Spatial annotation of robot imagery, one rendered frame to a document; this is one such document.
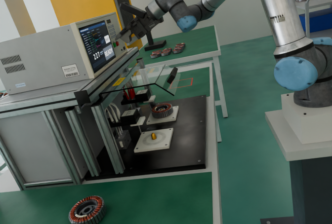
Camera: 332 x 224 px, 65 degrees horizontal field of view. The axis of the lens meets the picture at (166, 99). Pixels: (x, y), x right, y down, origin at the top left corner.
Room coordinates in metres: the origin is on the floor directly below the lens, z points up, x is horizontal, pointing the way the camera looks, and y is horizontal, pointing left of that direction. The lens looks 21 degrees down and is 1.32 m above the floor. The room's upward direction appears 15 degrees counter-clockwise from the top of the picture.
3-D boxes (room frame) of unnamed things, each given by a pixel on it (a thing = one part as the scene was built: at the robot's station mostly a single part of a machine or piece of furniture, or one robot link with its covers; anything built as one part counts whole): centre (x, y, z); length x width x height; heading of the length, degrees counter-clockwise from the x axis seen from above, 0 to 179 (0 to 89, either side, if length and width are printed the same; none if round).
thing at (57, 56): (1.21, 0.37, 1.22); 0.44 x 0.39 x 0.20; 166
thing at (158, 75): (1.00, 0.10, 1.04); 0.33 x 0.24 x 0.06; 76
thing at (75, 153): (1.18, 0.31, 0.92); 0.66 x 0.01 x 0.30; 166
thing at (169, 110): (1.23, 0.03, 0.80); 0.11 x 0.11 x 0.04
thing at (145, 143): (1.00, 0.09, 0.78); 0.15 x 0.15 x 0.01; 76
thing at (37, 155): (0.90, 0.53, 0.91); 0.28 x 0.03 x 0.32; 76
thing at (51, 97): (1.19, 0.37, 1.09); 0.68 x 0.44 x 0.05; 166
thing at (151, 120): (1.23, 0.03, 0.78); 0.15 x 0.15 x 0.01; 76
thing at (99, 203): (0.67, 0.33, 0.77); 0.11 x 0.11 x 0.04
